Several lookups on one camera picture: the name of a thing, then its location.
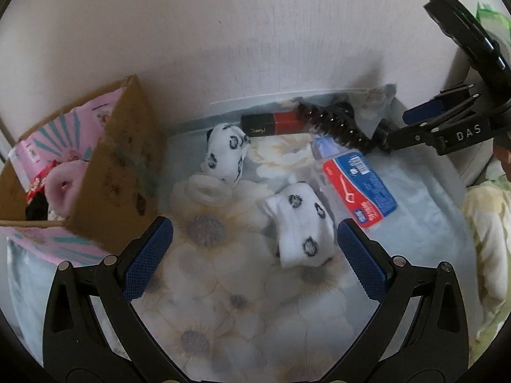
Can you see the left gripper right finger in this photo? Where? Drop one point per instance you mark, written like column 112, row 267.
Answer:
column 419, row 331

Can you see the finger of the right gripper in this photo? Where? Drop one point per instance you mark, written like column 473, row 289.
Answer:
column 416, row 134
column 446, row 101

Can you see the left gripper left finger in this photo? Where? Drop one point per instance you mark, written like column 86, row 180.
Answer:
column 91, row 331

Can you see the black spiral hair clip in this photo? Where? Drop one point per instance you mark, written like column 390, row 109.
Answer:
column 337, row 122

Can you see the pink fluffy slipper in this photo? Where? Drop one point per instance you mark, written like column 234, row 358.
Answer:
column 63, row 185

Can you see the red snack packet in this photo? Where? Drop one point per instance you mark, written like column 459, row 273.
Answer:
column 38, row 183

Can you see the red lip gloss black cap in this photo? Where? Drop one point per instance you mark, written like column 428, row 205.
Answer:
column 272, row 124

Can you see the blue red floss pick box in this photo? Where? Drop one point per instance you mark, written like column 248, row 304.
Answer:
column 359, row 188

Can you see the blue cosmetic box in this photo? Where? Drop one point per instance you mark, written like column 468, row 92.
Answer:
column 325, row 147

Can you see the yellow green floral bedding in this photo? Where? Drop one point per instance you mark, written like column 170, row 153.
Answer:
column 487, row 209

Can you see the floral blue table cloth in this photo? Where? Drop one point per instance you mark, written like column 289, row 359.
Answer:
column 220, row 304

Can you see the cardboard box pink lining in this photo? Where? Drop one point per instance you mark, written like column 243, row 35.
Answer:
column 116, row 132

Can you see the panda pattern white sock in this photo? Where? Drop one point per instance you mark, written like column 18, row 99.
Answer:
column 227, row 147

